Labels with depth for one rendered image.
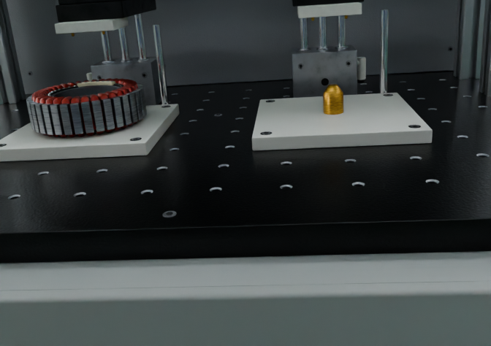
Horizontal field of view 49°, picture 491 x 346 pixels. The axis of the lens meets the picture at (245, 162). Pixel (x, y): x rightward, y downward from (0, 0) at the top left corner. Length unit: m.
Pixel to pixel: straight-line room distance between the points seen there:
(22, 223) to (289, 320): 0.18
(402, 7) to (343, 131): 0.34
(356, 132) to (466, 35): 0.31
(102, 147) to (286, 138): 0.16
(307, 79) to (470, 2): 0.22
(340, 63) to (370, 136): 0.20
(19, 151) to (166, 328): 0.25
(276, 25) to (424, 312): 0.53
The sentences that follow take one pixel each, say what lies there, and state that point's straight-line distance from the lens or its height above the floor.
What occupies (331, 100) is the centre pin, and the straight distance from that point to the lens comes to 0.51.
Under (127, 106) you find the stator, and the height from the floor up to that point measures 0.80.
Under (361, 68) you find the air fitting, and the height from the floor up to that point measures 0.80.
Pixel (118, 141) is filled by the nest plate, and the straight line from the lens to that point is 0.48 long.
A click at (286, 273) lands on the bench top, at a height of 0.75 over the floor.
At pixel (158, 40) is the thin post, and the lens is 0.60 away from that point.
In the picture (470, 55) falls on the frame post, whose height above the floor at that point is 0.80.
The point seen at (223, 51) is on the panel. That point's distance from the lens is 0.77.
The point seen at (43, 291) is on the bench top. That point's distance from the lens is 0.34.
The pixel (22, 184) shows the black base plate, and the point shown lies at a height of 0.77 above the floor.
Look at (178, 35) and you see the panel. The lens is 0.78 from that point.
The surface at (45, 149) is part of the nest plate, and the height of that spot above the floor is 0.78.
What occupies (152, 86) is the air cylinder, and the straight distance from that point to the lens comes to 0.66.
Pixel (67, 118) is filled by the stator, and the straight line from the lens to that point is 0.51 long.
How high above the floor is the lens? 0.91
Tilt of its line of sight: 19 degrees down
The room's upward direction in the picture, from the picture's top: 4 degrees counter-clockwise
